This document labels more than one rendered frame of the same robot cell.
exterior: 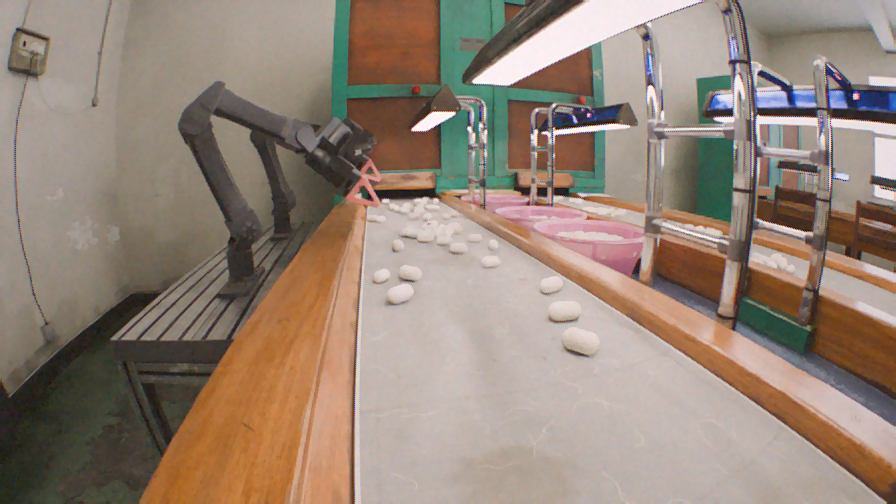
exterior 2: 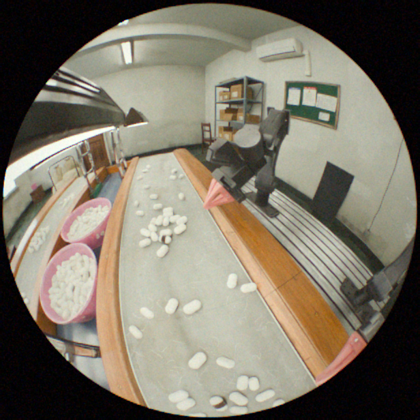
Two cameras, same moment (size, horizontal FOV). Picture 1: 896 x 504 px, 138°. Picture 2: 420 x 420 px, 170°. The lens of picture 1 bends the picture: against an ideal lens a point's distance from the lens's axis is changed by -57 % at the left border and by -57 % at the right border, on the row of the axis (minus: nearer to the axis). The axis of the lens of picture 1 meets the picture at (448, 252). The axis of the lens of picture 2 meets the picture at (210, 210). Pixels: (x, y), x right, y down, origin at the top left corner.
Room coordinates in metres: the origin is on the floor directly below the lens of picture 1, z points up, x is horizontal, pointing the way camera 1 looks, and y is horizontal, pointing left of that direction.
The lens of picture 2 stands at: (1.21, 0.12, 1.03)
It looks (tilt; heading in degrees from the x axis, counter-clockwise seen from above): 38 degrees down; 169
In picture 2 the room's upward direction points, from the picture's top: straight up
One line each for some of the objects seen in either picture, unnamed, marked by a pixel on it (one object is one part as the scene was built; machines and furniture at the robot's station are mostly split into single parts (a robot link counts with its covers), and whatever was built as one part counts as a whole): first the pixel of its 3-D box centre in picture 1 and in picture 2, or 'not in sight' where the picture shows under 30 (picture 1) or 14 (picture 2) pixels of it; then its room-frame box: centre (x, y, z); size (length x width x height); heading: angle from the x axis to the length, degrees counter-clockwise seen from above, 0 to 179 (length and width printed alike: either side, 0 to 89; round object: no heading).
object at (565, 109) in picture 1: (561, 166); not in sight; (1.39, -0.41, 0.90); 0.20 x 0.19 x 0.45; 11
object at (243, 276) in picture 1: (241, 265); (262, 196); (0.75, 0.45, 0.71); 0.20 x 0.07 x 0.08; 14
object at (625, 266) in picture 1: (590, 249); (89, 225); (0.82, -0.32, 0.72); 0.27 x 0.27 x 0.10
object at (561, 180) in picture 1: (545, 179); not in sight; (1.86, -0.47, 0.83); 0.30 x 0.06 x 0.07; 101
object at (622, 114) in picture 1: (579, 120); not in sight; (1.41, -0.49, 1.08); 0.62 x 0.08 x 0.07; 11
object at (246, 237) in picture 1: (241, 235); (265, 185); (0.75, 0.45, 0.77); 0.09 x 0.06 x 0.06; 43
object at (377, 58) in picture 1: (467, 86); not in sight; (2.10, -0.11, 1.32); 1.36 x 0.55 x 0.95; 101
